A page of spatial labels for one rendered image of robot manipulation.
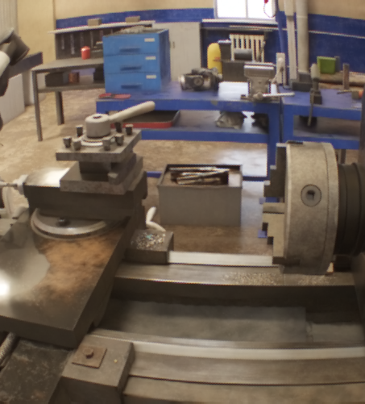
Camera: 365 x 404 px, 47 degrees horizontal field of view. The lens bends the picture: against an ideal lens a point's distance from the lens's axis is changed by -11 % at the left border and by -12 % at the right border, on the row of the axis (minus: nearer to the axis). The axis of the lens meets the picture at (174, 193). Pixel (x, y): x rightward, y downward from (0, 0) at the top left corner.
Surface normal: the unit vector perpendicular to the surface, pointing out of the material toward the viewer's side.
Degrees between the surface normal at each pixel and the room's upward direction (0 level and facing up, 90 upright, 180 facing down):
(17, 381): 0
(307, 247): 96
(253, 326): 19
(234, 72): 90
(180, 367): 0
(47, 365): 0
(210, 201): 90
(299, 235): 85
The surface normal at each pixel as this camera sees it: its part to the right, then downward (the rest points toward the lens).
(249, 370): -0.04, -0.90
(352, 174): -0.09, -0.74
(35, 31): -0.18, 0.43
